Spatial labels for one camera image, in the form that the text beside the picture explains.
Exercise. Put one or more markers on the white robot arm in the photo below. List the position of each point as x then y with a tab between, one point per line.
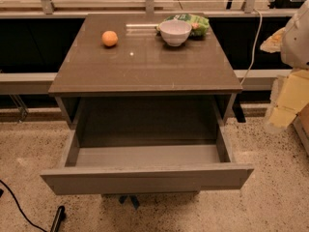
295	41

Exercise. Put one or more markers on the blue tape cross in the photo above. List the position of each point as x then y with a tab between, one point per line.
133	199

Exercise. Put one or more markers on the black cylindrical floor object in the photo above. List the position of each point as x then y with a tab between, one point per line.
58	219

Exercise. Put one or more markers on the white ceramic bowl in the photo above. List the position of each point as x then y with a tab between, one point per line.
174	32

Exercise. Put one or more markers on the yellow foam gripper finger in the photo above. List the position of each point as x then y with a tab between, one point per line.
291	95
273	43

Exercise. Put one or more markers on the green snack bag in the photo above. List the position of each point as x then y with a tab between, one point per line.
200	25

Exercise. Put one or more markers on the orange fruit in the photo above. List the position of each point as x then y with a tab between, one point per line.
109	38

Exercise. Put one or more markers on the grey drawer cabinet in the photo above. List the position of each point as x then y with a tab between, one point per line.
141	64

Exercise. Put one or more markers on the grey top drawer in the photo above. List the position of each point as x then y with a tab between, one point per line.
147	145

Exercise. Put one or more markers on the metal railing frame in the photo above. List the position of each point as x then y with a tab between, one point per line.
148	4

